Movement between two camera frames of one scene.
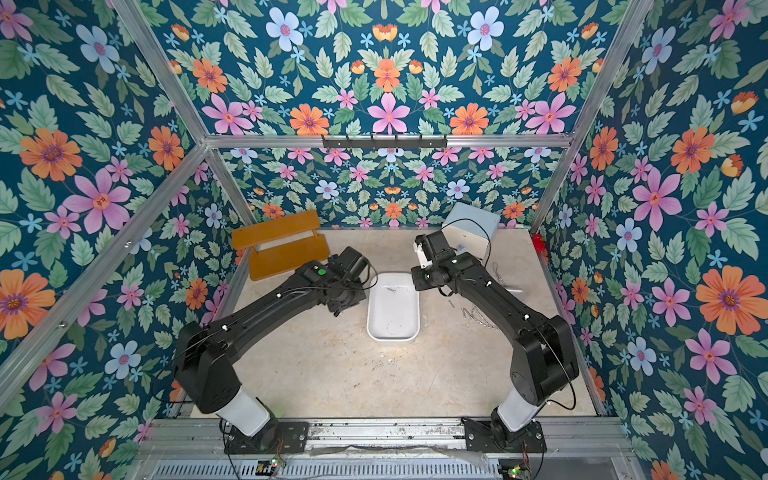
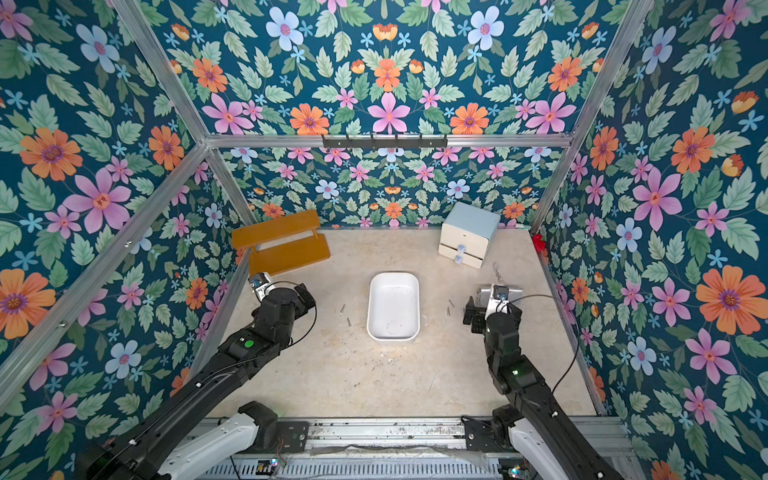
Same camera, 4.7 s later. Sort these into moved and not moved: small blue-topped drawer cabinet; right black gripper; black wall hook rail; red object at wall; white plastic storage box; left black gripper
Moved: right black gripper; left black gripper
Not moved: white plastic storage box; black wall hook rail; red object at wall; small blue-topped drawer cabinet
